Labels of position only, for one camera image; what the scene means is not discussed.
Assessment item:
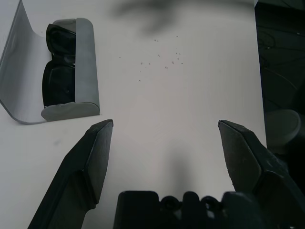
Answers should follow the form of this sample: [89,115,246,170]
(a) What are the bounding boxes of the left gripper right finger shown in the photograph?
[218,119,305,229]

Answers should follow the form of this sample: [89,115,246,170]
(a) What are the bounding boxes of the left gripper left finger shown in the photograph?
[27,119,114,229]

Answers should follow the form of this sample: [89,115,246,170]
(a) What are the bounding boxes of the grey glasses case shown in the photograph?
[0,0,100,125]

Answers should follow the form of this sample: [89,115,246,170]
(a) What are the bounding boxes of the grey left robot leg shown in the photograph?
[265,109,302,154]

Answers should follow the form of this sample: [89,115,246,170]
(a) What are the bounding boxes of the black sunglasses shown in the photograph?
[42,23,77,107]

